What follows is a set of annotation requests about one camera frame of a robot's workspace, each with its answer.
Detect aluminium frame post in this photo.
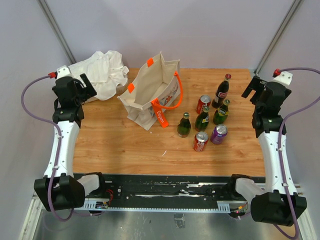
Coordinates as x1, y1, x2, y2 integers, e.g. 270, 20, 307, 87
37, 0, 76, 64
252, 0, 304, 76

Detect green bottle yellow label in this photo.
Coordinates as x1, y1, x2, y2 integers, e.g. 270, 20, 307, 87
195, 106, 210, 132

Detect right aluminium frame post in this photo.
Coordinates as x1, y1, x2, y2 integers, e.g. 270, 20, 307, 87
252, 0, 304, 76

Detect canvas bag orange handles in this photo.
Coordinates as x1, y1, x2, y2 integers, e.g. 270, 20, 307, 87
118, 53, 184, 131

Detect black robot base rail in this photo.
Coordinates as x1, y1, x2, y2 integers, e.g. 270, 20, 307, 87
82, 174, 248, 213

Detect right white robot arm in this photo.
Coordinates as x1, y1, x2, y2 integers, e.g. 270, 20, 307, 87
226, 71, 307, 227

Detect purple soda can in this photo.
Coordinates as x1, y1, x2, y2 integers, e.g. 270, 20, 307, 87
210, 124, 228, 145

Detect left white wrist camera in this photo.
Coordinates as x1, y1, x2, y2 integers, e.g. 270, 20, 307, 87
48, 65, 73, 80

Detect red cola can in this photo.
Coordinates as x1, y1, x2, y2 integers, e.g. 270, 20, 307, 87
196, 95, 211, 115
193, 131, 209, 152

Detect cola glass bottle red cap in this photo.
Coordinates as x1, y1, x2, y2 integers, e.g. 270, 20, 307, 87
211, 73, 232, 109

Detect left aluminium frame post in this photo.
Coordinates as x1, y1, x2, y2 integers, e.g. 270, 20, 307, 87
37, 0, 76, 64

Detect crumpled white cloth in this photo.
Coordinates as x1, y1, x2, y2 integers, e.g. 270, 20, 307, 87
69, 50, 129, 86

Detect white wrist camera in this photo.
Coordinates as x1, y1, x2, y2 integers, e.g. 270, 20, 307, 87
272, 69, 293, 88
48, 65, 73, 80

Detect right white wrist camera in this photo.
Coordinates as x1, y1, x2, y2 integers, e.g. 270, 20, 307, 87
272, 69, 293, 88

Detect dark green glass bottle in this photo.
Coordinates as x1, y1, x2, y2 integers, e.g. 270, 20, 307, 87
177, 112, 191, 138

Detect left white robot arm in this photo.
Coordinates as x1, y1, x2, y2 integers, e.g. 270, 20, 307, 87
34, 73, 107, 212

